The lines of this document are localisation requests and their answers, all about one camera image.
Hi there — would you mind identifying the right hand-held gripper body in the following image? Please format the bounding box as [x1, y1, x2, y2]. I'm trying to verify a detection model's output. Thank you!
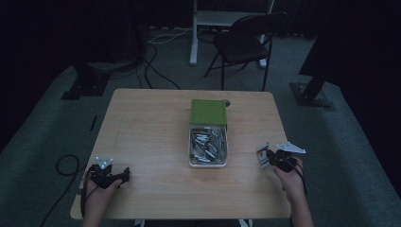
[266, 141, 307, 174]

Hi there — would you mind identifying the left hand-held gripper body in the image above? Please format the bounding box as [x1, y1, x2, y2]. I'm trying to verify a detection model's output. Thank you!
[89, 156, 127, 190]

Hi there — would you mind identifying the white sachet with coloured print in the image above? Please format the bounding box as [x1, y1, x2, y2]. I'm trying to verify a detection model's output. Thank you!
[256, 142, 272, 170]

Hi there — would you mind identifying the white box with green lid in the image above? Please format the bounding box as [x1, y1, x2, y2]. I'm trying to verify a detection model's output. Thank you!
[187, 98, 229, 168]

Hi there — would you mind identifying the person's left hand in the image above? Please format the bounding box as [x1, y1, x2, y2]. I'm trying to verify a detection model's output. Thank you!
[83, 177, 125, 218]

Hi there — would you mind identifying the person's right hand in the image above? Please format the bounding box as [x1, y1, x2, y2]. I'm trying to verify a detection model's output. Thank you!
[271, 157, 306, 202]

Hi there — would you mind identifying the black folding chair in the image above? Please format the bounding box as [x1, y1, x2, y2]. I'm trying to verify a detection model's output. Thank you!
[203, 11, 289, 93]

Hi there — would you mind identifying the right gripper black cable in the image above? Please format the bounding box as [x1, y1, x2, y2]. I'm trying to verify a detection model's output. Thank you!
[283, 156, 309, 194]

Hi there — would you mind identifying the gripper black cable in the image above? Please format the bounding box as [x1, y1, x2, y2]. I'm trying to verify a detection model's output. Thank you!
[79, 165, 97, 219]
[283, 156, 309, 194]

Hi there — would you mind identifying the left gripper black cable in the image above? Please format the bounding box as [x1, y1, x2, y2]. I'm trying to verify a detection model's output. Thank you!
[79, 165, 97, 219]

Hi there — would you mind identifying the black floor cable loop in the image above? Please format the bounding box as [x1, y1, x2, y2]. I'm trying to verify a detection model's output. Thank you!
[39, 153, 93, 227]

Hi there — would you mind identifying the black stand with base plate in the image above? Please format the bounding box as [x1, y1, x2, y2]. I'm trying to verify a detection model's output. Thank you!
[61, 60, 112, 101]
[289, 46, 336, 110]

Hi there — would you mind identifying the white floor cable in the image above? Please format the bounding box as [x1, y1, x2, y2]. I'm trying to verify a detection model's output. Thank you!
[147, 27, 194, 45]

